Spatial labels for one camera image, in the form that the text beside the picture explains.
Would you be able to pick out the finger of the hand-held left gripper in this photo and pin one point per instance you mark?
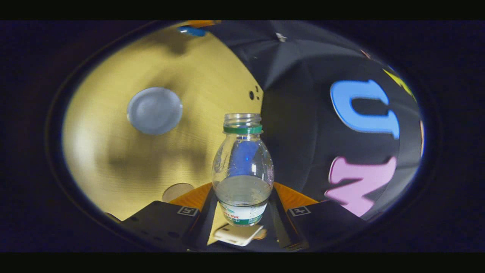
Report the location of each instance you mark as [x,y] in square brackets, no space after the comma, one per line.
[206,23]

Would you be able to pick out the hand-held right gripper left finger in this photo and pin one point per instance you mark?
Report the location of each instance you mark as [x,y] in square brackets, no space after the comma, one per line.
[166,223]

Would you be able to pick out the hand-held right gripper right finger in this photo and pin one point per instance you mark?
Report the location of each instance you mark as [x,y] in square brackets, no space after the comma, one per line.
[322,222]

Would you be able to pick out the teal teacup lid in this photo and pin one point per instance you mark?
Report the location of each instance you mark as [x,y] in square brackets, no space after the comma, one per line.
[193,31]

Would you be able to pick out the round cork coaster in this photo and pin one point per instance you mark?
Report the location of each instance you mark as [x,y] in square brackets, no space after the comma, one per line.
[176,191]

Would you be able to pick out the clear plastic water bottle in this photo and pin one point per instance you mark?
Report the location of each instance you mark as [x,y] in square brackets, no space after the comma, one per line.
[242,189]

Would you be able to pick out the dark green teacup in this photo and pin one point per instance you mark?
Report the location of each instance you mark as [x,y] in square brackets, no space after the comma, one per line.
[154,110]

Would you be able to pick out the toast slice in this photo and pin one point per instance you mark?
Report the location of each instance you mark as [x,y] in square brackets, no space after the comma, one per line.
[260,234]

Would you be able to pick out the white toaster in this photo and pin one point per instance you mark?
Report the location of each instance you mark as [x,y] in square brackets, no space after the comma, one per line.
[237,235]

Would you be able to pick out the white cloth clip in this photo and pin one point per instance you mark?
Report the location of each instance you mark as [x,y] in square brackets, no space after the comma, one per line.
[281,37]

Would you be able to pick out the black backdrop cloth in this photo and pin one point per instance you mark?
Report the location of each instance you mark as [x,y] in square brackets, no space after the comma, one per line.
[303,113]

